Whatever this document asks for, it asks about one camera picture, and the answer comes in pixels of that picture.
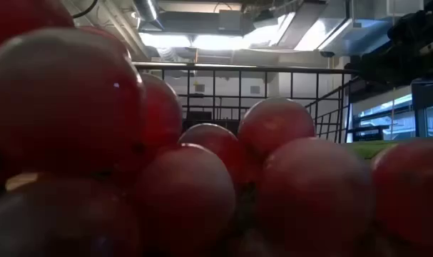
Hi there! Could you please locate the black wire basket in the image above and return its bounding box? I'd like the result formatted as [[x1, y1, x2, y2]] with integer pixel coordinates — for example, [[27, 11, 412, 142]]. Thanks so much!
[[132, 61, 358, 143]]

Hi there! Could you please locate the light green bumpy gourd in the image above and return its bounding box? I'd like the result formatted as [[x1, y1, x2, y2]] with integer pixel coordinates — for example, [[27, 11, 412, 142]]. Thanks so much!
[[344, 139, 433, 161]]

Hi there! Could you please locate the bright ceiling light panel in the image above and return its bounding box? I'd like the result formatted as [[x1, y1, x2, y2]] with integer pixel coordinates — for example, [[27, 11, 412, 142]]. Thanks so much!
[[137, 31, 260, 51]]

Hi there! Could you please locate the grey ceiling unit box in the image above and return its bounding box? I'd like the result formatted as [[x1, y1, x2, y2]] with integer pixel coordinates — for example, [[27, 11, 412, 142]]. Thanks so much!
[[218, 9, 243, 32]]

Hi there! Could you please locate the purple-red grapes bunch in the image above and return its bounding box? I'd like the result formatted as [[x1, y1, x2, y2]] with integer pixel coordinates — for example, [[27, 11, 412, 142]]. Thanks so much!
[[0, 0, 433, 257]]

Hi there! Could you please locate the round silver ventilation duct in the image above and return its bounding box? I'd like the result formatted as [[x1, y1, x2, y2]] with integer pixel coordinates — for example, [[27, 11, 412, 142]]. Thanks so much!
[[132, 0, 165, 29]]

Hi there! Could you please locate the large rectangular silver duct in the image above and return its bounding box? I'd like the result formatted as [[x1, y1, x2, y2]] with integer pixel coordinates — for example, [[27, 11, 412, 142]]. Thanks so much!
[[294, 0, 426, 58]]

